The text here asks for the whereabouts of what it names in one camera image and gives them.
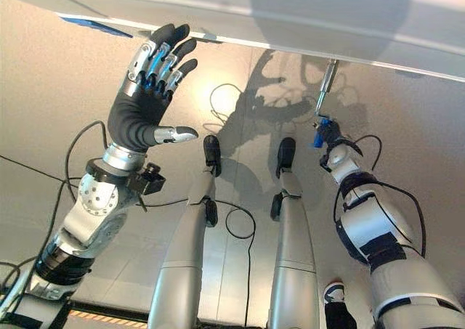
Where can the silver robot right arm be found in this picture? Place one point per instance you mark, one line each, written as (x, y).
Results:
(378, 227)

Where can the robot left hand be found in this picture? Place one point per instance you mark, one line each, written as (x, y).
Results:
(134, 114)

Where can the blue label on bed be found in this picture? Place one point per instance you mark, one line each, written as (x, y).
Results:
(105, 26)

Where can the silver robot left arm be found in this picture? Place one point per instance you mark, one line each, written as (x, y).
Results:
(91, 213)

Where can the person's leg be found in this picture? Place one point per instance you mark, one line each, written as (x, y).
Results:
(339, 316)

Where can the dark robot right foot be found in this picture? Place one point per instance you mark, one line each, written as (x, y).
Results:
(286, 154)

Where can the silver robot left leg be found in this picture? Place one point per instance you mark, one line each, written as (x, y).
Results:
(181, 263)

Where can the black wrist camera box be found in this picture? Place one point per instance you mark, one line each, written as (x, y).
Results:
(150, 182)

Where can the silver robot right leg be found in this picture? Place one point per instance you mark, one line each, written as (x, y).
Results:
(294, 263)

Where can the yellow black hazard tape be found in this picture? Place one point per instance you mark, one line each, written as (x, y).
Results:
(105, 317)

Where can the silver robot leg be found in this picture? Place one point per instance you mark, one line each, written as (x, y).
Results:
(294, 263)
(181, 263)

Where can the dark robot left foot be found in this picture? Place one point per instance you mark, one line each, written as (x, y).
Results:
(211, 153)

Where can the person's shoe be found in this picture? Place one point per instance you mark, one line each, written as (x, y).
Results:
(334, 292)

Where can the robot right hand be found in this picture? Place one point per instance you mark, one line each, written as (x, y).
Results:
(332, 130)

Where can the dark robot foot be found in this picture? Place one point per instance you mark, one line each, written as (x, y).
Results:
(211, 153)
(286, 154)

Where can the white hospital bed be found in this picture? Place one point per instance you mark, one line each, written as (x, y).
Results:
(232, 13)

